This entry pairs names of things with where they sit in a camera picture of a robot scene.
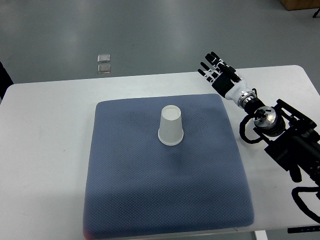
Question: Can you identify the white table leg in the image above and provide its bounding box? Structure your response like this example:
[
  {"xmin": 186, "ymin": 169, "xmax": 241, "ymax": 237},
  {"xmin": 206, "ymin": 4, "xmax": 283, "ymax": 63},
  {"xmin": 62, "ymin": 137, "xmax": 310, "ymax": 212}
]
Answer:
[{"xmin": 254, "ymin": 230, "xmax": 268, "ymax": 240}]

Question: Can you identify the black white robotic hand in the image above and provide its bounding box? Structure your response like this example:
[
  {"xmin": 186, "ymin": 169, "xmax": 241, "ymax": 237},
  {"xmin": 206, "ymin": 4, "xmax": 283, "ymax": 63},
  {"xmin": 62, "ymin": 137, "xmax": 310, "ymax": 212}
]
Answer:
[{"xmin": 198, "ymin": 51, "xmax": 255, "ymax": 109}]

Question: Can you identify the blue textured cushion mat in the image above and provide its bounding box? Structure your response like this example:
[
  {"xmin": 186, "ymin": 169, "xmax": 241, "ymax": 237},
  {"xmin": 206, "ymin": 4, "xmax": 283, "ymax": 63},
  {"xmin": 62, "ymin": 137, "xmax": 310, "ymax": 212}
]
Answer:
[{"xmin": 83, "ymin": 93, "xmax": 255, "ymax": 240}]

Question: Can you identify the black table control panel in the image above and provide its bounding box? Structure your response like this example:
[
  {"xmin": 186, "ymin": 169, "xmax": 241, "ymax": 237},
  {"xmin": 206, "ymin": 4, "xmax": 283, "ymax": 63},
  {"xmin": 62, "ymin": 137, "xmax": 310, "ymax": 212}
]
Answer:
[{"xmin": 287, "ymin": 225, "xmax": 320, "ymax": 234}]

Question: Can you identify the upper metal floor plate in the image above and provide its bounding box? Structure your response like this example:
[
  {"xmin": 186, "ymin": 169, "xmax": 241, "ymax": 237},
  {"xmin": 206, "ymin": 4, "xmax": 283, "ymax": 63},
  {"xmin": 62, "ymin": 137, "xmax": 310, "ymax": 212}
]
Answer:
[{"xmin": 97, "ymin": 53, "xmax": 111, "ymax": 63}]

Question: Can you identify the white paper cup on mat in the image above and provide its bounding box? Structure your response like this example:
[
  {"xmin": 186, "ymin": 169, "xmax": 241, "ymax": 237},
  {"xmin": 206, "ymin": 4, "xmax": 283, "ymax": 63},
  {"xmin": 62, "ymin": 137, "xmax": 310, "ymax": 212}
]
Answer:
[{"xmin": 158, "ymin": 105, "xmax": 184, "ymax": 146}]

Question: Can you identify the brown cardboard box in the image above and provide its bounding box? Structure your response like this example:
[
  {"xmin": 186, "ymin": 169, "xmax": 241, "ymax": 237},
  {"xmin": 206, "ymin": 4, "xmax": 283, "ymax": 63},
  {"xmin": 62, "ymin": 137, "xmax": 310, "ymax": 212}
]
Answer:
[{"xmin": 280, "ymin": 0, "xmax": 320, "ymax": 11}]

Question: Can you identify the black object at left edge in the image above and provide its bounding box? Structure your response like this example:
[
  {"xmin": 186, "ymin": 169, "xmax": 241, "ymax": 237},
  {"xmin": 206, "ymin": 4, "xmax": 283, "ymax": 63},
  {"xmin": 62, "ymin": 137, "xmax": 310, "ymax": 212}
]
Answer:
[{"xmin": 0, "ymin": 62, "xmax": 14, "ymax": 100}]

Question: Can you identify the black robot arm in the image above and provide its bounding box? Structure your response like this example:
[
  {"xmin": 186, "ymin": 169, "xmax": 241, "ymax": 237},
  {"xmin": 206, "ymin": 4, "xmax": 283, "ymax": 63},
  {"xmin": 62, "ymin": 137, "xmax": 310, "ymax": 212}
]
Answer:
[{"xmin": 239, "ymin": 89, "xmax": 320, "ymax": 223}]

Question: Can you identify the black tripod leg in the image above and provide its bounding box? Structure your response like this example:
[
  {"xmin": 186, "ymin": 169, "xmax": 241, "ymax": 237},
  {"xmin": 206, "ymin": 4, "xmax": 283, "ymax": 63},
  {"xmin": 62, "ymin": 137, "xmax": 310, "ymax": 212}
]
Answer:
[{"xmin": 312, "ymin": 8, "xmax": 320, "ymax": 18}]

